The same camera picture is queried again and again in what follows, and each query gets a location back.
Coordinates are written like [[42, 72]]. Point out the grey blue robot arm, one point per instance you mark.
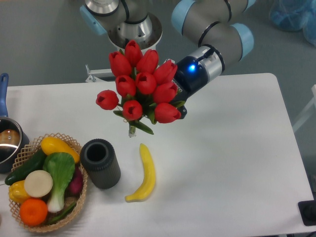
[[206, 23]]

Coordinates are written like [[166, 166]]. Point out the yellow bell pepper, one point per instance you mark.
[[17, 192]]

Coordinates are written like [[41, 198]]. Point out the green bok choy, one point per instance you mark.
[[61, 167]]

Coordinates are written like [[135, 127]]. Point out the dark grey ribbed vase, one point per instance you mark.
[[99, 159]]

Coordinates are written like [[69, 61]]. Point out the woven wicker basket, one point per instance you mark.
[[23, 156]]

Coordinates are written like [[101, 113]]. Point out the black device at edge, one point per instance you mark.
[[308, 212]]

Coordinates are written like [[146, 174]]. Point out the blue handled saucepan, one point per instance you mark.
[[12, 137]]

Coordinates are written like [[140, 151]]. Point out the yellow banana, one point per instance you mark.
[[149, 179]]

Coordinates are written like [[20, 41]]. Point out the green chili pepper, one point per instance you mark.
[[62, 215]]

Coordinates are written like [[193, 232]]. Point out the red tulip bouquet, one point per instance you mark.
[[144, 89]]

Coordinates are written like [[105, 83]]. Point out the yellow squash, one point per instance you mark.
[[50, 145]]

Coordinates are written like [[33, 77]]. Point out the white round radish slice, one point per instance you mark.
[[38, 183]]

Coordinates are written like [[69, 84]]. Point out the purple red onion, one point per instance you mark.
[[76, 185]]

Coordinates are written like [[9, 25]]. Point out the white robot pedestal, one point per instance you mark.
[[98, 72]]

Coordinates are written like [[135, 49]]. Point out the orange fruit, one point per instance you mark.
[[33, 212]]

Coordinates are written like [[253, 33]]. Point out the white frame at right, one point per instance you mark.
[[306, 112]]

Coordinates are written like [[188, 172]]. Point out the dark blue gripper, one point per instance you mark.
[[190, 77]]

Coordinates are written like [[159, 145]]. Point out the dark green cucumber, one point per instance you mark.
[[35, 162]]

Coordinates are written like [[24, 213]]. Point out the blue plastic bag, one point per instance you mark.
[[294, 16]]

